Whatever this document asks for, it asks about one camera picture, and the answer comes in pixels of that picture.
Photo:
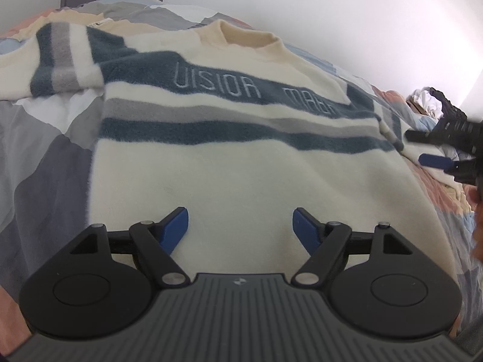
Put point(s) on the person's right hand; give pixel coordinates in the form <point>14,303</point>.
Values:
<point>478,230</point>

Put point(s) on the white crumpled cloth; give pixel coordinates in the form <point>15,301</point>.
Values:
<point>428,101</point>

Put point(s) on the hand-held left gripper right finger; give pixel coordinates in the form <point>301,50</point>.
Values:
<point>305,230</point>

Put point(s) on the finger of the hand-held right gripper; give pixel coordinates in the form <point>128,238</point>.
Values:
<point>424,136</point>
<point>434,160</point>

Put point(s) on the patchwork quilt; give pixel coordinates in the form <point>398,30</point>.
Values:
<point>41,151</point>

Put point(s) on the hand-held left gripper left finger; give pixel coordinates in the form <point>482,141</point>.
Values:
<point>174,227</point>

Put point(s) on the black crumpled cloth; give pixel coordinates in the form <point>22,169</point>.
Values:
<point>451,106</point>

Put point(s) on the cream sweater with blue stripes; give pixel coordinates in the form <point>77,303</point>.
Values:
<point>241,151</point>

